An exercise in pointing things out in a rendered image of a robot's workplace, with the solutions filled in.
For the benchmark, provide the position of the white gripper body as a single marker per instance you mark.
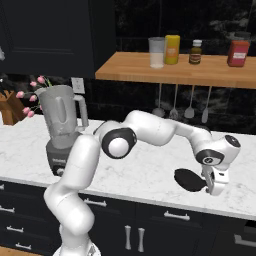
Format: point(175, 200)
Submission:
point(219, 181)

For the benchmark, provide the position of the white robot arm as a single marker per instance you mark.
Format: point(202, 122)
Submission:
point(150, 128)

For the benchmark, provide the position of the black blender lid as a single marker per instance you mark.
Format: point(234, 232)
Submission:
point(188, 180)

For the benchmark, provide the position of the grey blender with clear jar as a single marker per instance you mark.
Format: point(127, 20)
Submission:
point(60, 115)

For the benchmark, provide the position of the dark drawer front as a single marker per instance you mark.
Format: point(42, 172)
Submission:
point(43, 247)
point(200, 218)
point(23, 191)
point(36, 231)
point(30, 213)
point(120, 206)

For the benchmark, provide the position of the hanging metal spoon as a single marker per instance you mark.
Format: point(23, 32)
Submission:
point(205, 116)

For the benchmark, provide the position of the dark appliance door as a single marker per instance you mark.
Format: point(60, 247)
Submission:
point(230, 248)

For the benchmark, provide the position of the hanging metal spatula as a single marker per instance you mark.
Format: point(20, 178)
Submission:
point(189, 112)

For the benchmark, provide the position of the dark cupboard door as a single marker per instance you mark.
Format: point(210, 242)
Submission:
point(113, 233)
point(173, 241)

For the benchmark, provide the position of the hanging metal ladle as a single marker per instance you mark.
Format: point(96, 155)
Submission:
point(158, 111)

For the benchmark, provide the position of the dark sauce bottle white cap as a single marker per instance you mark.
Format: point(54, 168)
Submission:
point(195, 55)

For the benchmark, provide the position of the red jar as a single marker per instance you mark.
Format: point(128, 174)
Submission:
point(238, 53)

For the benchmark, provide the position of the yellow bottle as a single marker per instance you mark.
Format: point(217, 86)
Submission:
point(172, 50)

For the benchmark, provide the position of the clear glass cup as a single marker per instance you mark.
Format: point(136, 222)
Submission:
point(156, 53)

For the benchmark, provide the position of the pink flowers bunch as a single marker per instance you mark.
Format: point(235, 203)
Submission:
point(32, 98)

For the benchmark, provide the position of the wooden knife block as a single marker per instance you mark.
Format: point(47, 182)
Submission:
point(10, 110)

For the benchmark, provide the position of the dark upper cupboard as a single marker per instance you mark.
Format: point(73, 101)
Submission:
point(50, 33)

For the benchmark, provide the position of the wooden wall shelf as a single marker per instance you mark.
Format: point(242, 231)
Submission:
point(186, 70)

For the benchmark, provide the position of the white wall outlet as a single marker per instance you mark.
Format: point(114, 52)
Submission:
point(78, 85)

